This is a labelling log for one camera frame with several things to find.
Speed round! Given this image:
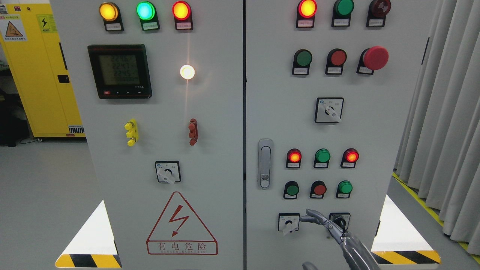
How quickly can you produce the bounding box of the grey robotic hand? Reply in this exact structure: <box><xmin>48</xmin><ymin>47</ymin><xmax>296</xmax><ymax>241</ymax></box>
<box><xmin>299</xmin><ymin>209</ymin><xmax>380</xmax><ymax>270</ymax></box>

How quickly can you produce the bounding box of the green push button lower right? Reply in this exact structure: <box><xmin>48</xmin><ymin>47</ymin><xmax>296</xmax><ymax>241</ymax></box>
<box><xmin>336</xmin><ymin>180</ymin><xmax>353</xmax><ymax>199</ymax></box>

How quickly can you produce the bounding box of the red push button lower middle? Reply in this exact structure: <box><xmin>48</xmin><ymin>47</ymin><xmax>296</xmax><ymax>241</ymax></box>
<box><xmin>310</xmin><ymin>180</ymin><xmax>327</xmax><ymax>199</ymax></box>

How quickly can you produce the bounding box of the green push button lower left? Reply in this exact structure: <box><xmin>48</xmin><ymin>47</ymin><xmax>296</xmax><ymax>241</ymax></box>
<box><xmin>283</xmin><ymin>181</ymin><xmax>300</xmax><ymax>200</ymax></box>

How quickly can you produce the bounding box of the red mushroom emergency stop button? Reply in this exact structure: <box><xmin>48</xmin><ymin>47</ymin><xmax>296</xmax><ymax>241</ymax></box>
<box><xmin>356</xmin><ymin>46</ymin><xmax>389</xmax><ymax>75</ymax></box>

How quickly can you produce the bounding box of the red push button upper row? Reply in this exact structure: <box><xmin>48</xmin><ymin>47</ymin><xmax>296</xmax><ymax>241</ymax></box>
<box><xmin>325</xmin><ymin>48</ymin><xmax>347</xmax><ymax>75</ymax></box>

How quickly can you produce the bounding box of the green push button upper row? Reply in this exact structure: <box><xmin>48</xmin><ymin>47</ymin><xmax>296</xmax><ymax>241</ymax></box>
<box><xmin>292</xmin><ymin>48</ymin><xmax>313</xmax><ymax>76</ymax></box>

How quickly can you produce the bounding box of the red indicator lamp middle right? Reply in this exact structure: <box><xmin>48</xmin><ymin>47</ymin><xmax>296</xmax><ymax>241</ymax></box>
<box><xmin>340</xmin><ymin>148</ymin><xmax>359</xmax><ymax>168</ymax></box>

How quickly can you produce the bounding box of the red indicator lamp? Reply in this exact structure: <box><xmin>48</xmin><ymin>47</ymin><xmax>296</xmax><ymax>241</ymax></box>
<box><xmin>340</xmin><ymin>148</ymin><xmax>359</xmax><ymax>168</ymax></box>
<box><xmin>172</xmin><ymin>0</ymin><xmax>193</xmax><ymax>31</ymax></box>
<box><xmin>295</xmin><ymin>0</ymin><xmax>317</xmax><ymax>29</ymax></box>
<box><xmin>286</xmin><ymin>148</ymin><xmax>302</xmax><ymax>169</ymax></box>

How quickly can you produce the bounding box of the green indicator lamp middle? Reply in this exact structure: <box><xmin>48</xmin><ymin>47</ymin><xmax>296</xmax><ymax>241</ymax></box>
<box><xmin>313</xmin><ymin>148</ymin><xmax>331</xmax><ymax>169</ymax></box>

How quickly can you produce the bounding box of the green indicator lamp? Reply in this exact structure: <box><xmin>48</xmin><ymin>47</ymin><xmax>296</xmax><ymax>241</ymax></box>
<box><xmin>136</xmin><ymin>1</ymin><xmax>161</xmax><ymax>31</ymax></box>
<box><xmin>331</xmin><ymin>0</ymin><xmax>354</xmax><ymax>27</ymax></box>
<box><xmin>313</xmin><ymin>148</ymin><xmax>331</xmax><ymax>169</ymax></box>

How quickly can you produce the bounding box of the red indicator lamp middle left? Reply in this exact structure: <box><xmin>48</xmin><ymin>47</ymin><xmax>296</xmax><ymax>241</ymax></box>
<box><xmin>286</xmin><ymin>148</ymin><xmax>302</xmax><ymax>169</ymax></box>

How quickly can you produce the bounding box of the grey pleated curtain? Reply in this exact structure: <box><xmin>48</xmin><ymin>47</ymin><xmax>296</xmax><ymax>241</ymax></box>
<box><xmin>395</xmin><ymin>0</ymin><xmax>480</xmax><ymax>255</ymax></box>

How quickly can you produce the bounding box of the red electrical hazard warning sticker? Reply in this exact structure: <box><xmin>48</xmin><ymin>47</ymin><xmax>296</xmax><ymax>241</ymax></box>
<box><xmin>146</xmin><ymin>191</ymin><xmax>218</xmax><ymax>256</ymax></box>

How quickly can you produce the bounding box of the grey electrical control cabinet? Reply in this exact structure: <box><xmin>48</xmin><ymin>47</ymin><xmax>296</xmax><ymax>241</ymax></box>
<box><xmin>51</xmin><ymin>0</ymin><xmax>439</xmax><ymax>270</ymax></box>

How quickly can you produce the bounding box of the red terminal connector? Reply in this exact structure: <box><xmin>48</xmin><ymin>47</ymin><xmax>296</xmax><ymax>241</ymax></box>
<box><xmin>188</xmin><ymin>118</ymin><xmax>199</xmax><ymax>146</ymax></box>

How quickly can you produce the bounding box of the green indicator lamp top right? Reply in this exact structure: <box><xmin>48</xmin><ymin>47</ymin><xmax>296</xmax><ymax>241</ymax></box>
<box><xmin>331</xmin><ymin>0</ymin><xmax>354</xmax><ymax>27</ymax></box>

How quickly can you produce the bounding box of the dark red buzzer lamp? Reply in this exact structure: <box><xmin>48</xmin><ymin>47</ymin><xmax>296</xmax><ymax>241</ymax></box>
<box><xmin>366</xmin><ymin>0</ymin><xmax>392</xmax><ymax>27</ymax></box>

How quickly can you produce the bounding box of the white lit indicator lamp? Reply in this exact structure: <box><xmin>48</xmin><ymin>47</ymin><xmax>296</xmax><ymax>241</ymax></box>
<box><xmin>180</xmin><ymin>64</ymin><xmax>196</xmax><ymax>80</ymax></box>

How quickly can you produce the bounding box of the red indicator lamp top right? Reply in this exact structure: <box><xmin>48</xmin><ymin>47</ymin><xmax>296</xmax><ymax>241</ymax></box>
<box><xmin>295</xmin><ymin>0</ymin><xmax>317</xmax><ymax>29</ymax></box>

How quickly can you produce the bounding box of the yellow terminal connector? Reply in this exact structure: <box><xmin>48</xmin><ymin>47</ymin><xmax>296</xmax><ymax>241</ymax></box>
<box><xmin>124</xmin><ymin>118</ymin><xmax>139</xmax><ymax>147</ymax></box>

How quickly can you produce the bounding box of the black digital power meter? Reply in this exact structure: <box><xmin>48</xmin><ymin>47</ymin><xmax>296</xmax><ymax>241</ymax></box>
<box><xmin>87</xmin><ymin>44</ymin><xmax>152</xmax><ymax>99</ymax></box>

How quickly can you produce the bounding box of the red indicator lamp top left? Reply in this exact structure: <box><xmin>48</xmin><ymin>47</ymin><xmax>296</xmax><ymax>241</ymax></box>
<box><xmin>172</xmin><ymin>0</ymin><xmax>193</xmax><ymax>31</ymax></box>

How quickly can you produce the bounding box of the green indicator lamp top left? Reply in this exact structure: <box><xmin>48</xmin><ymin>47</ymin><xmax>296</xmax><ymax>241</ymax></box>
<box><xmin>136</xmin><ymin>1</ymin><xmax>161</xmax><ymax>31</ymax></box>

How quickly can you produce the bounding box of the yellow indicator lamp top left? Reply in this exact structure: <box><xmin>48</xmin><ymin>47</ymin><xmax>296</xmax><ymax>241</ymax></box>
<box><xmin>99</xmin><ymin>2</ymin><xmax>124</xmax><ymax>32</ymax></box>

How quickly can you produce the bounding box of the yellow safety storage cabinet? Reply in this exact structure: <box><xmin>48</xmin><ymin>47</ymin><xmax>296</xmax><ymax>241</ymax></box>
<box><xmin>1</xmin><ymin>1</ymin><xmax>86</xmax><ymax>138</ymax></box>

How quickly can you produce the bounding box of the black key selector switch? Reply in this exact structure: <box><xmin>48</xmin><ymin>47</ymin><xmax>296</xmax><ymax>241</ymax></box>
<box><xmin>328</xmin><ymin>212</ymin><xmax>351</xmax><ymax>232</ymax></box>

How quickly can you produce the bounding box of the lower white rotary selector switch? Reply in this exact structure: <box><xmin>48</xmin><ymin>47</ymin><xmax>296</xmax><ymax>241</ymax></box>
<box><xmin>278</xmin><ymin>213</ymin><xmax>300</xmax><ymax>236</ymax></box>

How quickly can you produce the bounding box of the grey cabinet door handle lock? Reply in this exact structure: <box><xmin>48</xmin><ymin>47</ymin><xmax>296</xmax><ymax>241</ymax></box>
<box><xmin>257</xmin><ymin>138</ymin><xmax>274</xmax><ymax>189</ymax></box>

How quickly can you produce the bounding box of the upper right rotary selector switch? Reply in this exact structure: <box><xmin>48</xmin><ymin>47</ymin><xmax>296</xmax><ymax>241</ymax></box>
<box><xmin>314</xmin><ymin>97</ymin><xmax>344</xmax><ymax>123</ymax></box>

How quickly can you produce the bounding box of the left door rotary selector switch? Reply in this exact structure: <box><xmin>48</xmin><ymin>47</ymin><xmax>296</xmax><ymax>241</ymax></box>
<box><xmin>154</xmin><ymin>160</ymin><xmax>182</xmax><ymax>184</ymax></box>

